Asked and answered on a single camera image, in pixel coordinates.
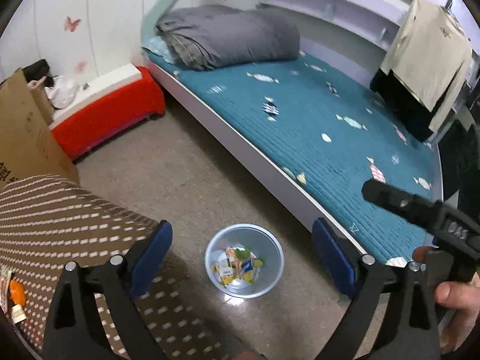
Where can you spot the beige hanging shirt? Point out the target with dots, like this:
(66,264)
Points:
(430,56)

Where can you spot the person's right hand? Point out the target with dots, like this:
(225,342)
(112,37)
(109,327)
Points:
(463,298)

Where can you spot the white plastic bag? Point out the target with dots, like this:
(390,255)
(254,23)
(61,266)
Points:
(62,93)

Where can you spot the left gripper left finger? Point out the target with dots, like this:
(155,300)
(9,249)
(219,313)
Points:
(74,328)

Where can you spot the light blue trash bin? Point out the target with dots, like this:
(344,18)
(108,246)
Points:
(244,261)

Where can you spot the tag with purple ring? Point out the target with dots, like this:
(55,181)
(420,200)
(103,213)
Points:
(17,314)

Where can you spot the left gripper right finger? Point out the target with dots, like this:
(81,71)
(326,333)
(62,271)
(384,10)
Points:
(409,329)

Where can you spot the grey folded duvet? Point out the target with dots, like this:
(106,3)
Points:
(215,36)

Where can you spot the large cardboard box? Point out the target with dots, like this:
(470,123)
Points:
(28,147)

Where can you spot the pink butterfly wall sticker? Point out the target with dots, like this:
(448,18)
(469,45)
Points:
(71,25)

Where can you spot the red storage bench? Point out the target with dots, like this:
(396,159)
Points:
(110,104)

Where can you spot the teal patterned mattress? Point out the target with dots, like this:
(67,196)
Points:
(327,133)

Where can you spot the brown polka dot tablecloth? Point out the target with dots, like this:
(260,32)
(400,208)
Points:
(47,221)

